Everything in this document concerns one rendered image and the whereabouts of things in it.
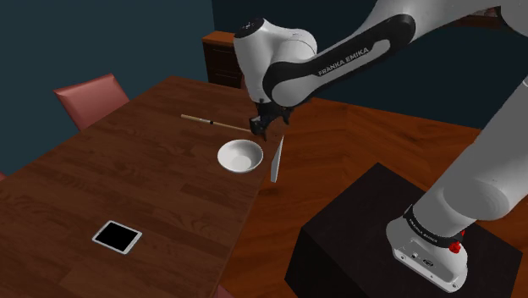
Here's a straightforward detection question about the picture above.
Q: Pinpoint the black robot stand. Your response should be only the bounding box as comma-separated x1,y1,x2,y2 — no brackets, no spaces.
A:
283,162,524,298

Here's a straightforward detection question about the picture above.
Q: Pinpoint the red chair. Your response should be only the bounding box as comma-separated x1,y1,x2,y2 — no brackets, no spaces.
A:
212,284,237,298
52,72,131,133

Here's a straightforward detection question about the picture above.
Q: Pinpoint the white tablet with black screen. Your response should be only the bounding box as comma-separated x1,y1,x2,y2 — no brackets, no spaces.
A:
91,219,144,256

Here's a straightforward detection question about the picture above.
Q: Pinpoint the wooden stick with black band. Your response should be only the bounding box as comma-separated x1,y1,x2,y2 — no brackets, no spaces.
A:
179,113,253,134

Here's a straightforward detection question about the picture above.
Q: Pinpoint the brown wooden dresser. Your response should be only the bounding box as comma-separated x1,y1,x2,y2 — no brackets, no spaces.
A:
201,30,249,90

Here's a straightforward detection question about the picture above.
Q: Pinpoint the thin white flat slab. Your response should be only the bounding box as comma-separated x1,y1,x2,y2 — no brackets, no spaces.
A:
269,135,286,184

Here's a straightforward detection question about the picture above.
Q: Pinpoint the brown wooden table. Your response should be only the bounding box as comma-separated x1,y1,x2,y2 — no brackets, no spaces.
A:
0,75,290,298

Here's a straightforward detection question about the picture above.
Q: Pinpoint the white bowl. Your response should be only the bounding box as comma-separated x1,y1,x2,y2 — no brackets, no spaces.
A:
217,139,265,174

